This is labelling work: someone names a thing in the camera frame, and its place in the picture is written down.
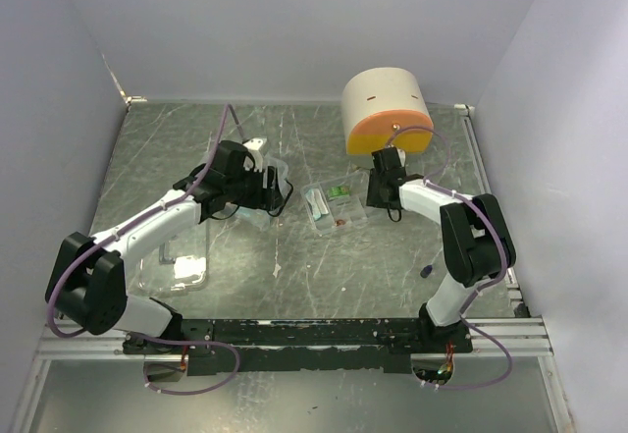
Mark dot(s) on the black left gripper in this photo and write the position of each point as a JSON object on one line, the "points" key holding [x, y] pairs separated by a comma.
{"points": [[268, 199]]}

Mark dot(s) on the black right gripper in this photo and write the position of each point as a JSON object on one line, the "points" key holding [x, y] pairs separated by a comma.
{"points": [[373, 199]]}

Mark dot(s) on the clear plastic storage box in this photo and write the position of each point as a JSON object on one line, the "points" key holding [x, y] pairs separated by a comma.
{"points": [[259, 218]]}

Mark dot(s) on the green sachet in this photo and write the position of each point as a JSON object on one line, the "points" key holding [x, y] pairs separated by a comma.
{"points": [[338, 192]]}

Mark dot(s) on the clear compartment tray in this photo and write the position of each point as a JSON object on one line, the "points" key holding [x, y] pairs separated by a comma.
{"points": [[352, 209]]}

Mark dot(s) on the clear plastic box lid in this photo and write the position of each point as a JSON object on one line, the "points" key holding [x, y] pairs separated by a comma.
{"points": [[154, 273]]}

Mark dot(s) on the clear teal packet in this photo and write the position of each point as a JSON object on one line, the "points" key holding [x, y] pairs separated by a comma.
{"points": [[321, 208]]}

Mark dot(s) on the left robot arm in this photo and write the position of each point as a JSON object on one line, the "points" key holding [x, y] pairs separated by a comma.
{"points": [[88, 281]]}

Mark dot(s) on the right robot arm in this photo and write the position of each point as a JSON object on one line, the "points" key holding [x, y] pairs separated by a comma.
{"points": [[478, 248]]}

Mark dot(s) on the round drawer cabinet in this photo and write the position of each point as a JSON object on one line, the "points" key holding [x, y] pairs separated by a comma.
{"points": [[374, 105]]}

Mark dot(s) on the white gauze pad on lid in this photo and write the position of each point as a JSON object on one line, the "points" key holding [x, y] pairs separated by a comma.
{"points": [[189, 267]]}

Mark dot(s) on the small dark blue cap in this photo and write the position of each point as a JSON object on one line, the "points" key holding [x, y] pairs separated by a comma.
{"points": [[426, 271]]}

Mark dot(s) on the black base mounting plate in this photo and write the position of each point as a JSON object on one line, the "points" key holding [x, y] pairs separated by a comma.
{"points": [[316, 344]]}

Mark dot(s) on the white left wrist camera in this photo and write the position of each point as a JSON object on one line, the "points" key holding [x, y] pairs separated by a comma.
{"points": [[257, 145]]}

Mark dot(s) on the aluminium frame rail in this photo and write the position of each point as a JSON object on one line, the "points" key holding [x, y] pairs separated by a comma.
{"points": [[501, 310]]}

